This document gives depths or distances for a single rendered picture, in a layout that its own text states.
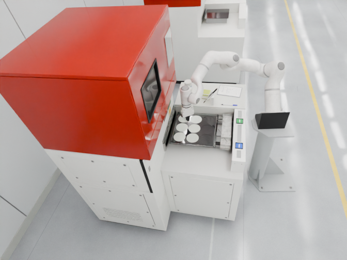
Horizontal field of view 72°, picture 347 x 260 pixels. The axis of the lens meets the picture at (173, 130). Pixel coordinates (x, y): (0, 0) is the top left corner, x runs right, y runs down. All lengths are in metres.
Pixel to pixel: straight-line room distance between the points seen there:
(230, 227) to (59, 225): 1.75
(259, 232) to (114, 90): 1.97
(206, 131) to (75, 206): 1.72
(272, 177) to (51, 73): 2.37
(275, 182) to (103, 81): 2.21
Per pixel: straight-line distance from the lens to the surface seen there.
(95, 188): 2.01
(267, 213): 2.67
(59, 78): 1.22
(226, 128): 2.05
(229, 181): 1.87
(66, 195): 3.08
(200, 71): 1.85
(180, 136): 1.97
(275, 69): 2.09
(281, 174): 2.92
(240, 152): 1.80
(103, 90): 1.13
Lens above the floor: 2.37
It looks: 46 degrees down
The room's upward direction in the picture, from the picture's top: 8 degrees counter-clockwise
